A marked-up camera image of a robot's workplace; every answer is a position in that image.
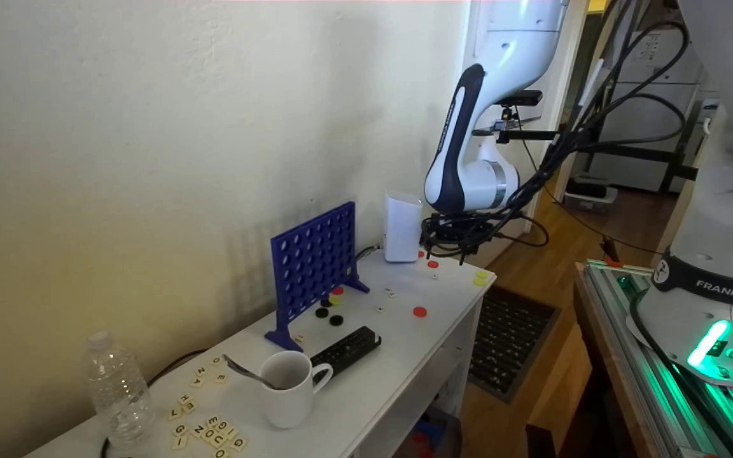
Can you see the black floor mat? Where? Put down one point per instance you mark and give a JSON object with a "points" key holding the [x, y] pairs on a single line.
{"points": [[507, 340]]}

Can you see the black camera on mount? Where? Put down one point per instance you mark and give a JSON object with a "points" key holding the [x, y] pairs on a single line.
{"points": [[525, 97]]}

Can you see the clear plastic bottle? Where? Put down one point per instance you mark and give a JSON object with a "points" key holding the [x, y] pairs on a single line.
{"points": [[120, 396]]}

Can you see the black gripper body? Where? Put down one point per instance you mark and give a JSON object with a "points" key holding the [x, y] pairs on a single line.
{"points": [[458, 234]]}

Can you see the black remote control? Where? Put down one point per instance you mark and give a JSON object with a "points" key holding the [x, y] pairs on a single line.
{"points": [[349, 350]]}

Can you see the blue token holder grid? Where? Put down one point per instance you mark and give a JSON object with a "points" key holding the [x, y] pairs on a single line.
{"points": [[310, 263]]}

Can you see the metal spoon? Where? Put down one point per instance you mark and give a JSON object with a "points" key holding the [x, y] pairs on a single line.
{"points": [[246, 373]]}

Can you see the white mug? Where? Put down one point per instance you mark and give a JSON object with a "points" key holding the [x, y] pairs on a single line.
{"points": [[291, 388]]}

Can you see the red token on table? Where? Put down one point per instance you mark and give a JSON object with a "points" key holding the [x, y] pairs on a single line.
{"points": [[422, 310]]}

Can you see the white speaker box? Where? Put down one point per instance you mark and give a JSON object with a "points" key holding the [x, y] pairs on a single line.
{"points": [[400, 226]]}

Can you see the yellow token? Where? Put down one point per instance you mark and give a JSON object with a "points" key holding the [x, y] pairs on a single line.
{"points": [[482, 277]]}

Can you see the black token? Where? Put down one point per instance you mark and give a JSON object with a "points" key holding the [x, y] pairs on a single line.
{"points": [[337, 319]]}

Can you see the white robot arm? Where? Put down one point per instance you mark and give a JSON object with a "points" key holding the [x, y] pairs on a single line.
{"points": [[475, 192]]}

